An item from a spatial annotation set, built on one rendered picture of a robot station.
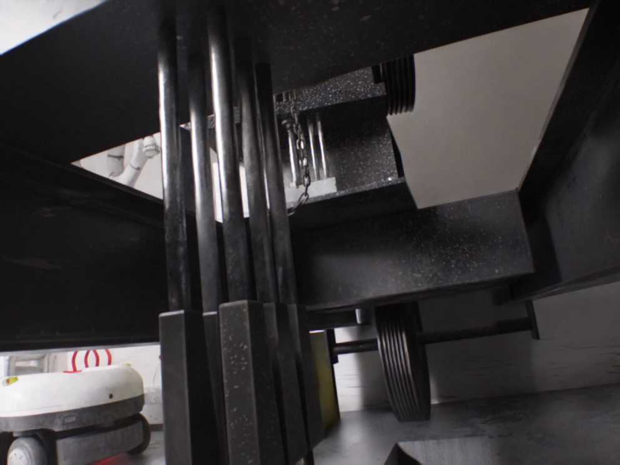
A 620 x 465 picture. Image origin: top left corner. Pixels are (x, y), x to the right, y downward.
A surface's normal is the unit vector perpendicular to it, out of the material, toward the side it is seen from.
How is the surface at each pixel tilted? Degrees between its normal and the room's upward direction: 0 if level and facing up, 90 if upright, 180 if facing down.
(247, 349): 87
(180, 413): 87
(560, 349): 90
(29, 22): 90
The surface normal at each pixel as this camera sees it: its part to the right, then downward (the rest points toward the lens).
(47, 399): 0.47, -0.24
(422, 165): -0.32, -0.15
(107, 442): 0.86, -0.21
